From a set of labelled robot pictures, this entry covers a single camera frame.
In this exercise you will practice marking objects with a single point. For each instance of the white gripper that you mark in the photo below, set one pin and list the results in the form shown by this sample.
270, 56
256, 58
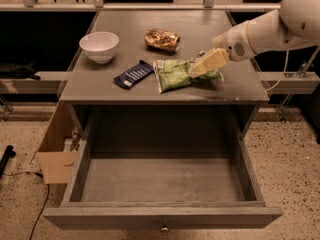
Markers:
233, 44

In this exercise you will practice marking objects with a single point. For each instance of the green jalapeno chip bag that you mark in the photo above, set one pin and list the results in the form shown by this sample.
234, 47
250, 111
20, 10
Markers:
173, 73

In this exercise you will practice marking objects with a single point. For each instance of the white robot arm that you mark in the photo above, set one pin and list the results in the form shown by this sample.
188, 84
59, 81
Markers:
295, 25

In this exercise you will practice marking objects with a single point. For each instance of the grey cabinet with top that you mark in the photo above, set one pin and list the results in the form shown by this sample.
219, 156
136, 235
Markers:
205, 107

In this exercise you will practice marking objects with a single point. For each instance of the open grey top drawer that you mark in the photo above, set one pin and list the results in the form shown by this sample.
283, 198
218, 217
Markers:
134, 182

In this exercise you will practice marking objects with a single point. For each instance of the metal drawer knob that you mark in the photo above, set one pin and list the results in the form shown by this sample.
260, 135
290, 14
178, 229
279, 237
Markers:
164, 227

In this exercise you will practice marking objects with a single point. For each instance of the crushed golden soda can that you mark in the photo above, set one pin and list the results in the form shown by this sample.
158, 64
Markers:
162, 39

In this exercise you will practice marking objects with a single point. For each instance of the dark blue snack bar wrapper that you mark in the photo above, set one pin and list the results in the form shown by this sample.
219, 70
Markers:
134, 75

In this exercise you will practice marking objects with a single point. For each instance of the white ceramic bowl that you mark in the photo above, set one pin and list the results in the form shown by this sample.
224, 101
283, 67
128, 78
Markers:
100, 47

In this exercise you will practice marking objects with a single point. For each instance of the brown cardboard box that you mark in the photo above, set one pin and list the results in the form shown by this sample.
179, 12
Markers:
58, 149

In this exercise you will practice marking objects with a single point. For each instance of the black item on shelf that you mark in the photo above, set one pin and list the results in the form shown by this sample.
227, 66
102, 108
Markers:
18, 71

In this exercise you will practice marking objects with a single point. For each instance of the black object on floor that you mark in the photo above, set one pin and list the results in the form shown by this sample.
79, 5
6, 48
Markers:
8, 153

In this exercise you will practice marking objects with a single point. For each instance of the metal bracket right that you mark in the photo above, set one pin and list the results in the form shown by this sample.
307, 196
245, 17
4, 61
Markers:
301, 82

